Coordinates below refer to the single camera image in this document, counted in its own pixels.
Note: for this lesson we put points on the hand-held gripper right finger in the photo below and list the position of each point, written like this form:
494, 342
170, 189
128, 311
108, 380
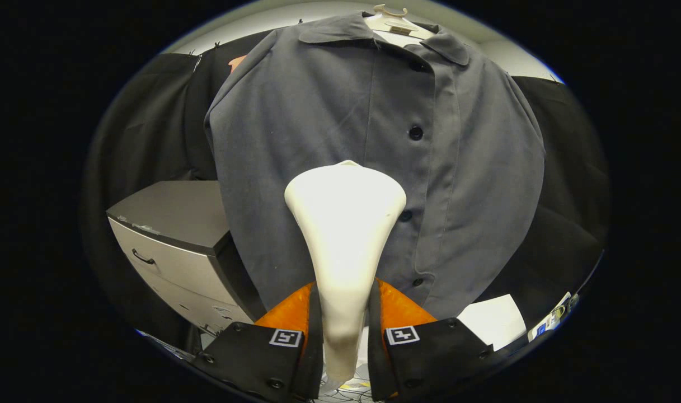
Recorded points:
374, 341

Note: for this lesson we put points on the grey button shirt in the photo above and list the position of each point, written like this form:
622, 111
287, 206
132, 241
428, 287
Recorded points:
306, 112

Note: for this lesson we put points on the grey drawer cabinet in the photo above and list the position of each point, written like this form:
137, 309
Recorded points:
172, 212

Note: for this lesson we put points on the white flat panel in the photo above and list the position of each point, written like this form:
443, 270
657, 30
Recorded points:
494, 322

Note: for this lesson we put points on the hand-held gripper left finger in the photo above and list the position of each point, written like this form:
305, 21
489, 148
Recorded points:
316, 336

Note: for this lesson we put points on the white garment steamer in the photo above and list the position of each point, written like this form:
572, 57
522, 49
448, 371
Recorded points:
346, 235

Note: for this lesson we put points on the white tray with small items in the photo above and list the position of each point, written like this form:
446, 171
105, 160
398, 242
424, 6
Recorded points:
550, 322

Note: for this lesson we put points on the cream mannequin hanger stand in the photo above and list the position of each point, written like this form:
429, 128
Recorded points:
393, 22

